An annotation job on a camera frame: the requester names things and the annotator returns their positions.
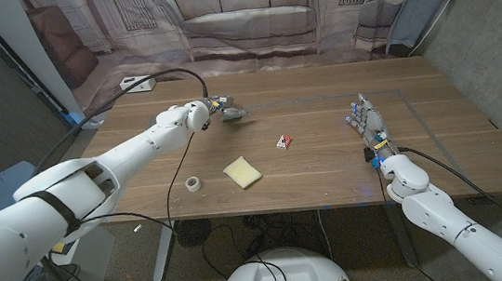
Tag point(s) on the small white floor scrap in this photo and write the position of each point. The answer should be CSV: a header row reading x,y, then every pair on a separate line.
x,y
138,227

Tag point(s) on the printed sofa backdrop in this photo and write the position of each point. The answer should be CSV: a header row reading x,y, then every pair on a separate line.
x,y
247,19

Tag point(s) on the black round floor fan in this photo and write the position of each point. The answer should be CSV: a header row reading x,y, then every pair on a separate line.
x,y
194,233

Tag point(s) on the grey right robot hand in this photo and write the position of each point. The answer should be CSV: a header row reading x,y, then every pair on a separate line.
x,y
373,123

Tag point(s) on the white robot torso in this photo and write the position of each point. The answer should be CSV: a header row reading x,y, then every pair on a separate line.
x,y
288,272

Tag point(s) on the grey table leg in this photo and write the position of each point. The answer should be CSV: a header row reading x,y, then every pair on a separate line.
x,y
404,241

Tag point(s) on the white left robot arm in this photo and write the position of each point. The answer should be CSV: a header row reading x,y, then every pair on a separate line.
x,y
96,175

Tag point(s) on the white floor platform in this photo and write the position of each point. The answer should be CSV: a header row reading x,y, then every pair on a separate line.
x,y
96,264

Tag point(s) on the white power strip box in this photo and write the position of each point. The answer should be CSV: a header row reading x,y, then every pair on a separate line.
x,y
144,85

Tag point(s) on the yellow sponge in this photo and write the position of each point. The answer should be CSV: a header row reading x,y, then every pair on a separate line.
x,y
242,172

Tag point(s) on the white table leg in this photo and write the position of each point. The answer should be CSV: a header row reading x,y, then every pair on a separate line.
x,y
163,252

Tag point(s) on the small red white card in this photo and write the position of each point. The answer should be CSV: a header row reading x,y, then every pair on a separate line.
x,y
283,142

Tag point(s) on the yellow round pad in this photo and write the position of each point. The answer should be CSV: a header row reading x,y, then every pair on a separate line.
x,y
58,248

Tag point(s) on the white tape roll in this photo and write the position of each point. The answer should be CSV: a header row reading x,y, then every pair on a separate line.
x,y
190,184

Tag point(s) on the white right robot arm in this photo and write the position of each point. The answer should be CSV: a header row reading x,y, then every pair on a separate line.
x,y
463,230

